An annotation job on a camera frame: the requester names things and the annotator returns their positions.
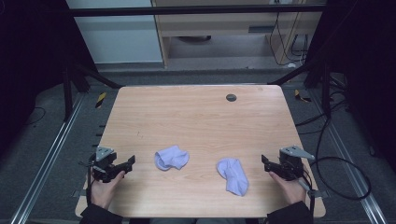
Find light purple sock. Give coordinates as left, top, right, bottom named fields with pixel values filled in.
left=154, top=145, right=191, bottom=172
left=216, top=157, right=250, bottom=197

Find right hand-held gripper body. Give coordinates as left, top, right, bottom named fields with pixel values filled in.
left=278, top=145, right=316, bottom=182

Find black looped floor cable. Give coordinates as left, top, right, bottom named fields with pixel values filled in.
left=313, top=118, right=373, bottom=202

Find person's right hand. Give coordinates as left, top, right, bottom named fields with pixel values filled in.
left=268, top=171, right=307, bottom=206

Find thin black floor cable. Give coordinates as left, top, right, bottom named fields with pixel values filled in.
left=25, top=106, right=48, bottom=126

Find yellow black striped tape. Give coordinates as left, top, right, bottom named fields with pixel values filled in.
left=293, top=89, right=312, bottom=104
left=94, top=91, right=107, bottom=109

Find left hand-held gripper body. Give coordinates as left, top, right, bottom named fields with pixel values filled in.
left=88, top=145, right=119, bottom=184

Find black horizontal frame bar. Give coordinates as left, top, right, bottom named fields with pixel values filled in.
left=66, top=4, right=327, bottom=18

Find person's left hand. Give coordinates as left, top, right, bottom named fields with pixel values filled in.
left=90, top=170, right=126, bottom=210

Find right hand-held gripper black cable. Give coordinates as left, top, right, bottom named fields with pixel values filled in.
left=295, top=167, right=316, bottom=217

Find aluminium floor rail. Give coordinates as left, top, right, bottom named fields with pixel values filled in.
left=8, top=92, right=86, bottom=224
left=309, top=88, right=389, bottom=224

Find light wooden desk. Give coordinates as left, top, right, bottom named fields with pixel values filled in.
left=151, top=0, right=325, bottom=68

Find black metal stand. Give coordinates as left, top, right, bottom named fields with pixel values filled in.
left=61, top=61, right=124, bottom=123
left=267, top=58, right=332, bottom=119

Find hand-held gripper black cable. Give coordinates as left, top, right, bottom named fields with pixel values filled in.
left=78, top=159, right=95, bottom=204
left=295, top=167, right=316, bottom=217

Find left hand-held gripper black cable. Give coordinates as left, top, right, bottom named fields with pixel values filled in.
left=78, top=159, right=95, bottom=204

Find white cabinet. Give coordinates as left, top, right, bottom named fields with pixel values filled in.
left=65, top=0, right=164, bottom=65

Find black hanging cables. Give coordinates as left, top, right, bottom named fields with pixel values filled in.
left=268, top=12, right=310, bottom=67

